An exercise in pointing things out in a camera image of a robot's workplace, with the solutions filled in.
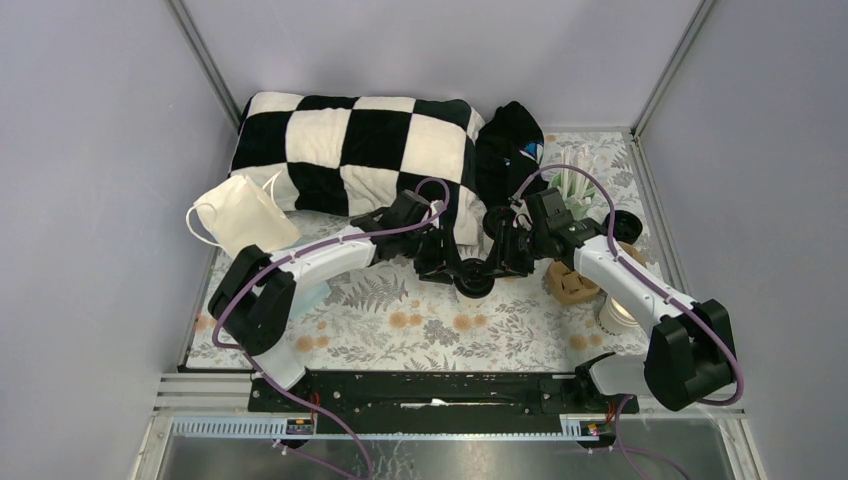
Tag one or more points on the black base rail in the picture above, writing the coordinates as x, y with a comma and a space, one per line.
390, 402

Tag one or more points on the stack of black lids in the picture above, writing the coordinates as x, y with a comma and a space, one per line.
624, 226

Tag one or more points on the black white checkered pillow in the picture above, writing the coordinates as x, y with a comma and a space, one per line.
348, 156

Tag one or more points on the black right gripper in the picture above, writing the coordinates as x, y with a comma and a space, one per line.
505, 261

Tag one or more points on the stack of paper cups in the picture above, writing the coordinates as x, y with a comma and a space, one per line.
614, 319

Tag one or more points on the white paper bag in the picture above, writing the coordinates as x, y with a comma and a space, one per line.
237, 214

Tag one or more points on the floral table mat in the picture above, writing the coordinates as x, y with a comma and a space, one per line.
384, 318

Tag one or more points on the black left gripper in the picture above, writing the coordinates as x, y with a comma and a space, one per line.
444, 260

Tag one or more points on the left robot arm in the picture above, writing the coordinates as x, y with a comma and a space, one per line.
253, 301

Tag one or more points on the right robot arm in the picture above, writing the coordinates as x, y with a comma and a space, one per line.
690, 355

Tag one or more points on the brown cardboard cup carrier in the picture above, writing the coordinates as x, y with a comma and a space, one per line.
568, 287

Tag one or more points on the green straw holder cup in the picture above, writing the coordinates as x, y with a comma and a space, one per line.
583, 205

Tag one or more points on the light blue napkin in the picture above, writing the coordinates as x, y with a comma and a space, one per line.
309, 299

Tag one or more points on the black cloth bundle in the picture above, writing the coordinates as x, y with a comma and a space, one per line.
509, 148

